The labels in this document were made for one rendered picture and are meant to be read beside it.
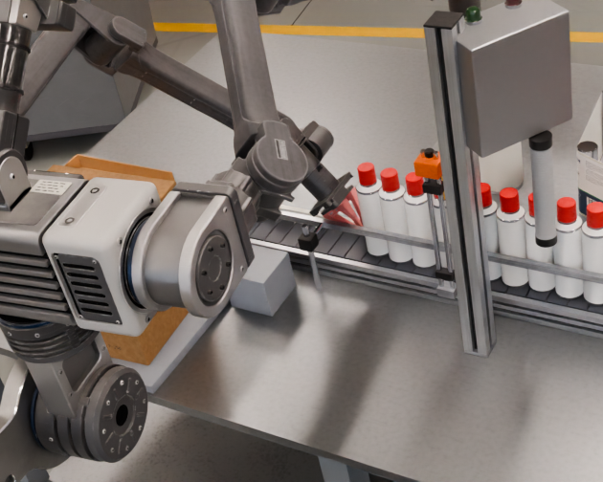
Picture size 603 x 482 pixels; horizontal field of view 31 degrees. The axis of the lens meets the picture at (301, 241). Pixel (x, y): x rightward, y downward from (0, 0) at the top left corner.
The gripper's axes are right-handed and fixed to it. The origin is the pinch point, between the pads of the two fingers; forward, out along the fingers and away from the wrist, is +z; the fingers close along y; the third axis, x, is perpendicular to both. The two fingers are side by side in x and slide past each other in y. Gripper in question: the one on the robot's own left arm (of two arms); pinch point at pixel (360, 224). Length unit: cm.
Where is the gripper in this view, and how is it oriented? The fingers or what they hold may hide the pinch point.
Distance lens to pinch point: 216.1
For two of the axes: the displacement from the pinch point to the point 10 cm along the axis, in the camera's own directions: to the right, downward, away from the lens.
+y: 4.8, -6.2, 6.2
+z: 6.9, 7.0, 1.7
